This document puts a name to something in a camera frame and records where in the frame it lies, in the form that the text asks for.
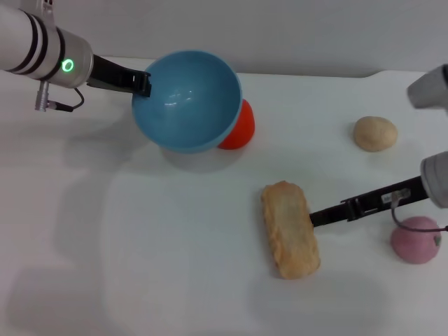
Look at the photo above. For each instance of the pink toy apple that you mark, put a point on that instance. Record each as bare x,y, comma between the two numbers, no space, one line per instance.
414,245

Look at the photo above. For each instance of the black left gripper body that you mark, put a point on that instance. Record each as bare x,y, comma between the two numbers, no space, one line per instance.
112,75

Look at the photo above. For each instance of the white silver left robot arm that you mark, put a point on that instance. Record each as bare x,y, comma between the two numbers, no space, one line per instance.
31,42

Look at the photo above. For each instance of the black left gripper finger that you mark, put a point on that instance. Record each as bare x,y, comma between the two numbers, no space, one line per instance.
143,85

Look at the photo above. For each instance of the red toy pear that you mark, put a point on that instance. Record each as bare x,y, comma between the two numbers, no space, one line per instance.
241,129

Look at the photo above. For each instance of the blue bowl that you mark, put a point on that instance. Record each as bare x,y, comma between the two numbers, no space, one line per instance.
185,105

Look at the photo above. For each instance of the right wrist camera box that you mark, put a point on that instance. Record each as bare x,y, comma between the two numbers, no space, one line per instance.
430,87

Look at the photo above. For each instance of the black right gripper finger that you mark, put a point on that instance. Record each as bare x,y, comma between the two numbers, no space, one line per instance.
329,215

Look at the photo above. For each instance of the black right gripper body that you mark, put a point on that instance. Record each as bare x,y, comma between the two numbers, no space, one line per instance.
378,203

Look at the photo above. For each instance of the long toasted bread loaf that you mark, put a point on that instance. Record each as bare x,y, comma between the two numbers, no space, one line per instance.
290,231

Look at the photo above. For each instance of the round tan bun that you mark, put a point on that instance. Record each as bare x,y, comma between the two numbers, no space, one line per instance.
375,134

